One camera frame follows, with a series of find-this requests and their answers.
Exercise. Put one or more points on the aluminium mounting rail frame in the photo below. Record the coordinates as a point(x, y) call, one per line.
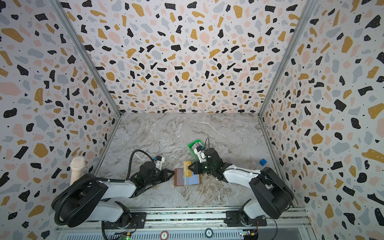
point(199, 223)

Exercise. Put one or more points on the small blue cube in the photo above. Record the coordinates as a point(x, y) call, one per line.
point(263, 162)

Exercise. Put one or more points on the green plastic card tray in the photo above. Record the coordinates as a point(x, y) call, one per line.
point(194, 145)

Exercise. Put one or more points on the brown leather card holder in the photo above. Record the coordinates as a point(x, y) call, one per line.
point(180, 180)

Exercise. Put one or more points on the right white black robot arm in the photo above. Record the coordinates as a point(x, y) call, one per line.
point(272, 195)

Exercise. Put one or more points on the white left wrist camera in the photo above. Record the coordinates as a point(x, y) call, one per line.
point(159, 161)

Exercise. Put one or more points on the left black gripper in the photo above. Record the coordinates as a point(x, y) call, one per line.
point(166, 177)

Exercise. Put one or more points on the beige foam microphone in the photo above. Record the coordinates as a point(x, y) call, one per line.
point(76, 166)

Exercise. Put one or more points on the gold VIP credit card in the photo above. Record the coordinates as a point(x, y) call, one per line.
point(187, 173)

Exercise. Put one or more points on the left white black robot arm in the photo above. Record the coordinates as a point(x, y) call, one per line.
point(85, 199)

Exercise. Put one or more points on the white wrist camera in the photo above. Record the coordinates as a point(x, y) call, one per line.
point(159, 161)
point(199, 152)

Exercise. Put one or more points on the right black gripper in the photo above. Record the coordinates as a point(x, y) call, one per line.
point(204, 167)

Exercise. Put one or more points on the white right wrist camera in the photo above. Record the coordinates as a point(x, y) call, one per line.
point(199, 152)

